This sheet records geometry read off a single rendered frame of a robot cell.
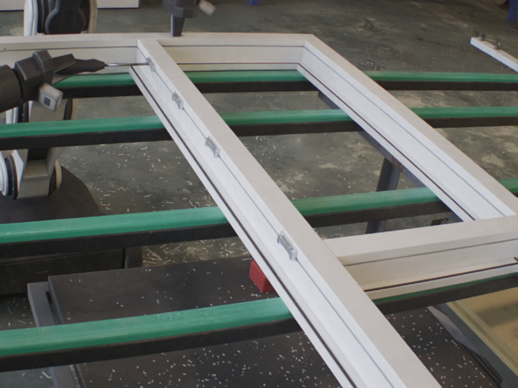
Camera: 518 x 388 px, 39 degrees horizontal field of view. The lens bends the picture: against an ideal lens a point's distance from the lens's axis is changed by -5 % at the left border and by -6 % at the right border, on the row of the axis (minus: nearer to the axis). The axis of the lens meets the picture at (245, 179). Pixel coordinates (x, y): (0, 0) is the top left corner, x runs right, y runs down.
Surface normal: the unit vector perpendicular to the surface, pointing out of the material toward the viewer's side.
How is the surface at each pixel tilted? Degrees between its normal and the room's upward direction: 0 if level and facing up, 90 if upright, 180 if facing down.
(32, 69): 29
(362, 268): 90
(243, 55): 90
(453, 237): 0
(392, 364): 0
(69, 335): 0
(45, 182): 111
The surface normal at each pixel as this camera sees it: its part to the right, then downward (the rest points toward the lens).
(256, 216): -0.92, 0.07
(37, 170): 0.37, -0.45
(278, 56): 0.38, 0.49
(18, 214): 0.15, -0.87
